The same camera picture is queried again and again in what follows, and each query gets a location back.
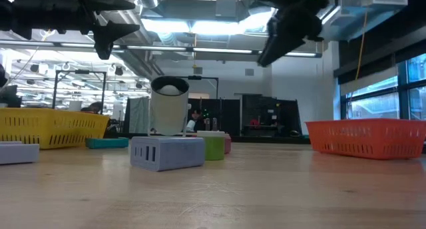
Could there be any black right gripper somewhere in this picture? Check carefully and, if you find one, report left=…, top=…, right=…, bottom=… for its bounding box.
left=257, top=0, right=335, bottom=68

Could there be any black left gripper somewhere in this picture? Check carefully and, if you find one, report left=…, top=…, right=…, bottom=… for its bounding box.
left=33, top=0, right=141, bottom=61

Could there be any linear ceiling light strip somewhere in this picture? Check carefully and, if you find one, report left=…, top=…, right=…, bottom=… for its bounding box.
left=124, top=45, right=322, bottom=59

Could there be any grey ceiling box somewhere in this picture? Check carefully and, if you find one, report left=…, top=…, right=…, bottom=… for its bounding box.
left=215, top=0, right=238, bottom=18

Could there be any black partition booth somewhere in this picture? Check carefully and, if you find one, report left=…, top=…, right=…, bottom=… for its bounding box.
left=188, top=95, right=302, bottom=138

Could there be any bright ceiling light panel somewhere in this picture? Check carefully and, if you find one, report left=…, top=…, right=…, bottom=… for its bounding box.
left=141, top=7, right=277, bottom=35

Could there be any person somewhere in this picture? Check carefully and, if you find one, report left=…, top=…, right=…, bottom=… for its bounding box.
left=186, top=108, right=204, bottom=133
left=81, top=101, right=105, bottom=114

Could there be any grey hanging cloth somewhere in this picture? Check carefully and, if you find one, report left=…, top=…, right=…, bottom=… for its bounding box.
left=128, top=96, right=150, bottom=134

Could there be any white cylindrical device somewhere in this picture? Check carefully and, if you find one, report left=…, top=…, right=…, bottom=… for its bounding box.
left=147, top=75, right=191, bottom=137

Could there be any small white green charger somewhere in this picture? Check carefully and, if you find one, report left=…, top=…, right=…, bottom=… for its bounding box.
left=196, top=130, right=226, bottom=161

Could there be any teal digital clock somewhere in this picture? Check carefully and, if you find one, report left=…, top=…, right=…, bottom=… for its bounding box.
left=85, top=137, right=130, bottom=150

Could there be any yellow plastic basket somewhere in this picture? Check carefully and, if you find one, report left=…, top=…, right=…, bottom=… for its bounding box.
left=0, top=107, right=110, bottom=150

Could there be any orange plastic basket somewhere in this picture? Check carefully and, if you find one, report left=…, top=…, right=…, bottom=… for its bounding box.
left=305, top=118, right=426, bottom=160

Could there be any white digital clock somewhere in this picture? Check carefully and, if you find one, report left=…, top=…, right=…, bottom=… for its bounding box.
left=0, top=141, right=40, bottom=166

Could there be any black metal frame stand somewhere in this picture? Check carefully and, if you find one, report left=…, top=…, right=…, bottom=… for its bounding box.
left=52, top=69, right=107, bottom=110

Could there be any yellow hanging cable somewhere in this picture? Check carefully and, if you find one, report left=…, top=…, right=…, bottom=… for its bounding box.
left=355, top=11, right=369, bottom=81

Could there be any window with dark frame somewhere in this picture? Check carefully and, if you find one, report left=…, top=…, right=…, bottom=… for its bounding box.
left=339, top=54, right=426, bottom=120

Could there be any lavender wall charger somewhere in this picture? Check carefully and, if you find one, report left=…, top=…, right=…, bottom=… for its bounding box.
left=130, top=136, right=206, bottom=172

